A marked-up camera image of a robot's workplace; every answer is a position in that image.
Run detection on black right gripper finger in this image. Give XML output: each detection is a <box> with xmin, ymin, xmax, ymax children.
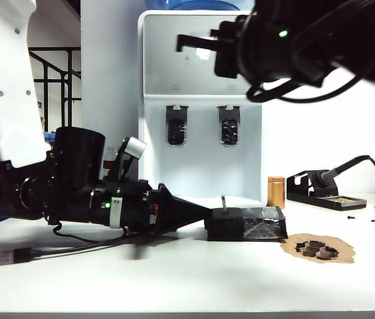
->
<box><xmin>176</xmin><ymin>33</ymin><xmax>221</xmax><ymax>53</ymax></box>

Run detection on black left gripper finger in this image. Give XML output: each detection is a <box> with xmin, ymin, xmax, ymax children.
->
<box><xmin>158</xmin><ymin>182</ymin><xmax>214</xmax><ymax>232</ymax></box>

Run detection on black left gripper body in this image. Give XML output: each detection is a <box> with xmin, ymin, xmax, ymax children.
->
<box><xmin>89</xmin><ymin>179</ymin><xmax>162</xmax><ymax>235</ymax></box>

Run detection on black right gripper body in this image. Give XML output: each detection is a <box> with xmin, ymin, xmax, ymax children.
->
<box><xmin>211</xmin><ymin>13</ymin><xmax>255</xmax><ymax>79</ymax></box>

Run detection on black sponge block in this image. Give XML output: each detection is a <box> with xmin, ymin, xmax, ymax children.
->
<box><xmin>204</xmin><ymin>205</ymin><xmax>289</xmax><ymax>242</ymax></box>

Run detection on blue water jug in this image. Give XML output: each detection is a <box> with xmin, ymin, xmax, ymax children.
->
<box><xmin>144</xmin><ymin>0</ymin><xmax>253</xmax><ymax>11</ymax></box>

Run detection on white AUX water dispenser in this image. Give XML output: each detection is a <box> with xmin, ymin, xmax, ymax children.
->
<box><xmin>138</xmin><ymin>9</ymin><xmax>270</xmax><ymax>212</ymax></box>

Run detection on dark grey dispenser tap paddle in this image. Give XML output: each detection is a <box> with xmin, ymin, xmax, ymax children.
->
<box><xmin>165</xmin><ymin>104</ymin><xmax>189</xmax><ymax>147</ymax></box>
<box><xmin>217</xmin><ymin>104</ymin><xmax>241</xmax><ymax>148</ymax></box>

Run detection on gold metal cylinder can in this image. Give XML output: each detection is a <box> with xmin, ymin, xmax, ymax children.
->
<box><xmin>267</xmin><ymin>175</ymin><xmax>286</xmax><ymax>209</ymax></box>

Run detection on black soldering iron stand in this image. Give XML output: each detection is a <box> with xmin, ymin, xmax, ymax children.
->
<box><xmin>286</xmin><ymin>169</ymin><xmax>368</xmax><ymax>212</ymax></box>

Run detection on small black foam scraps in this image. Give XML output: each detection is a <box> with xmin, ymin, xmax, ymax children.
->
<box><xmin>295</xmin><ymin>239</ymin><xmax>339</xmax><ymax>261</ymax></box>

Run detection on black stair railing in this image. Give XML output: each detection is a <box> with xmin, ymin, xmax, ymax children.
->
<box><xmin>28</xmin><ymin>47</ymin><xmax>82</xmax><ymax>132</ymax></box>

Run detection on black soldering iron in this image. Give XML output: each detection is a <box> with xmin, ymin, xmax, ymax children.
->
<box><xmin>316</xmin><ymin>155</ymin><xmax>374</xmax><ymax>187</ymax></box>

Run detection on brown worn table patch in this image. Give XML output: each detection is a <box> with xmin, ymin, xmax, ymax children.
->
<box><xmin>279</xmin><ymin>233</ymin><xmax>356</xmax><ymax>265</ymax></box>

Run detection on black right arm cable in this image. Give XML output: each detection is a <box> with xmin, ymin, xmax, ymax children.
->
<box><xmin>245</xmin><ymin>66</ymin><xmax>364</xmax><ymax>104</ymax></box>

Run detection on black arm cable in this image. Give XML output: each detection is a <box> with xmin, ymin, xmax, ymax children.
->
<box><xmin>53</xmin><ymin>221</ymin><xmax>132</xmax><ymax>240</ymax></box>
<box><xmin>245</xmin><ymin>66</ymin><xmax>364</xmax><ymax>104</ymax></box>

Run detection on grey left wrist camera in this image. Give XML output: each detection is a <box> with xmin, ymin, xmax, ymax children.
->
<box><xmin>109</xmin><ymin>136</ymin><xmax>148</xmax><ymax>182</ymax></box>

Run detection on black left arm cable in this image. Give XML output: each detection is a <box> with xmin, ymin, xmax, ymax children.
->
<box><xmin>53</xmin><ymin>221</ymin><xmax>132</xmax><ymax>240</ymax></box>

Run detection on black USB hub cable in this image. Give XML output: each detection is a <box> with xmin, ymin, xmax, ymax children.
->
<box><xmin>0</xmin><ymin>234</ymin><xmax>135</xmax><ymax>266</ymax></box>

